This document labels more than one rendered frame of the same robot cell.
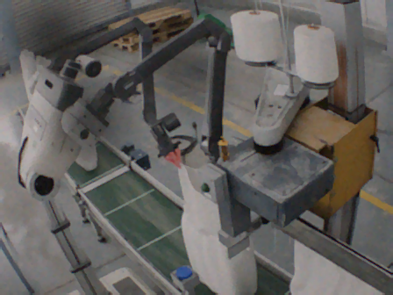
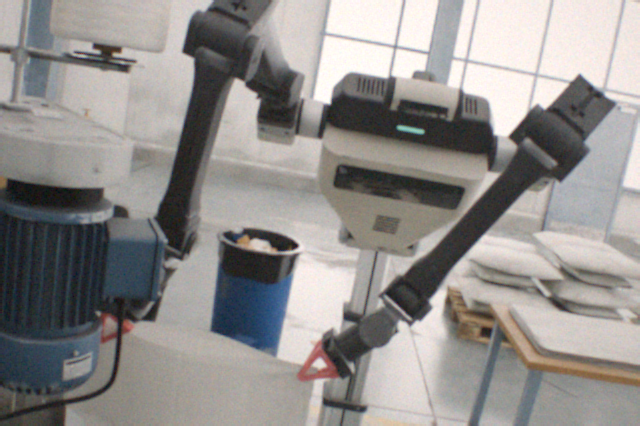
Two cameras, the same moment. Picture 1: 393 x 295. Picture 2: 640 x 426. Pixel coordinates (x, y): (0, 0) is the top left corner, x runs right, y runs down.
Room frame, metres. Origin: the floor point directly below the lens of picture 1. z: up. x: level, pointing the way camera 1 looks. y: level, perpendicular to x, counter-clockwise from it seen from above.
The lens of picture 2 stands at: (2.13, -0.86, 1.53)
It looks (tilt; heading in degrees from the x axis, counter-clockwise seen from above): 11 degrees down; 122
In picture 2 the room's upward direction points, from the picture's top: 10 degrees clockwise
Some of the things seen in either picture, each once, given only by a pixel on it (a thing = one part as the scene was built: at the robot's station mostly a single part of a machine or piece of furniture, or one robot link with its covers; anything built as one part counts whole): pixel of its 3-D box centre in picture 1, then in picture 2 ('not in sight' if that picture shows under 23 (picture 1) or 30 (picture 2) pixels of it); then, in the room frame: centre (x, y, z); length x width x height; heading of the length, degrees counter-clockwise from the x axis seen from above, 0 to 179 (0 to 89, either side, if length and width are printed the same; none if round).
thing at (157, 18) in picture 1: (148, 20); not in sight; (7.08, 0.44, 0.36); 1.20 x 0.82 x 0.14; 118
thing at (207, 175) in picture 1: (213, 183); not in sight; (1.03, -0.03, 1.29); 0.08 x 0.05 x 0.09; 32
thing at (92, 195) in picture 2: not in sight; (56, 185); (1.44, -0.38, 1.35); 0.12 x 0.12 x 0.04
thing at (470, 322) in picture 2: not in sight; (529, 323); (1.18, 3.95, 0.07); 1.20 x 0.82 x 0.14; 30
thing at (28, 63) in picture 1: (32, 81); not in sight; (4.08, 1.63, 0.74); 0.47 x 0.20 x 0.72; 34
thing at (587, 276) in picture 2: not in sight; (589, 269); (1.48, 4.13, 0.57); 0.66 x 0.43 x 0.13; 122
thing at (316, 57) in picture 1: (316, 51); not in sight; (1.14, -0.40, 1.61); 0.15 x 0.14 x 0.17; 32
